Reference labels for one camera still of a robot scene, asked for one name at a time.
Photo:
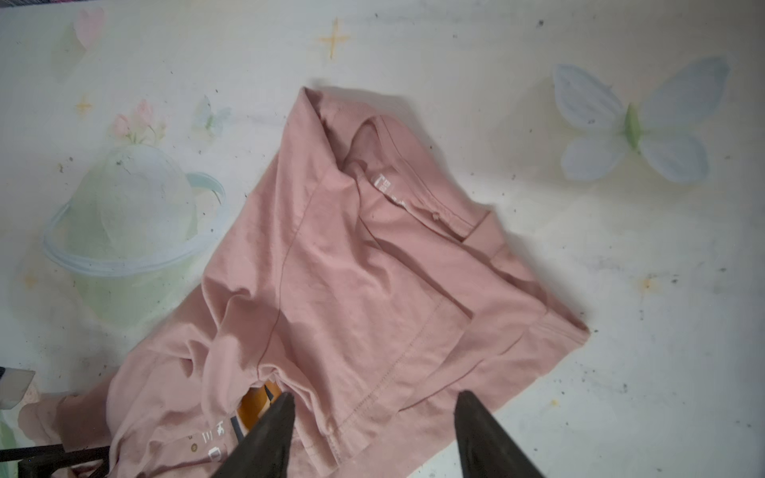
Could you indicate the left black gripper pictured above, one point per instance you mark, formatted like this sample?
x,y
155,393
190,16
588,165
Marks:
x,y
42,461

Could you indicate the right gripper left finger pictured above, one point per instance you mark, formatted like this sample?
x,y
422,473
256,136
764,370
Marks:
x,y
265,451

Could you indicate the pink printed t-shirt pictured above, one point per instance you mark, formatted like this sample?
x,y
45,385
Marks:
x,y
359,279

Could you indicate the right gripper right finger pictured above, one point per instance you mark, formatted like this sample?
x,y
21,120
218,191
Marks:
x,y
485,449

